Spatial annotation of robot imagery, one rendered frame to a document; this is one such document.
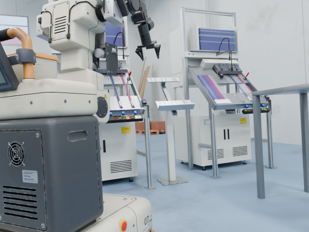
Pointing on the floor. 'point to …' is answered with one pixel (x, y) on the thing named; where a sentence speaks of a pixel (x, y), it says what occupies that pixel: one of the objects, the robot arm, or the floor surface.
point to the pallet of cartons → (158, 125)
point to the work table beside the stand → (297, 89)
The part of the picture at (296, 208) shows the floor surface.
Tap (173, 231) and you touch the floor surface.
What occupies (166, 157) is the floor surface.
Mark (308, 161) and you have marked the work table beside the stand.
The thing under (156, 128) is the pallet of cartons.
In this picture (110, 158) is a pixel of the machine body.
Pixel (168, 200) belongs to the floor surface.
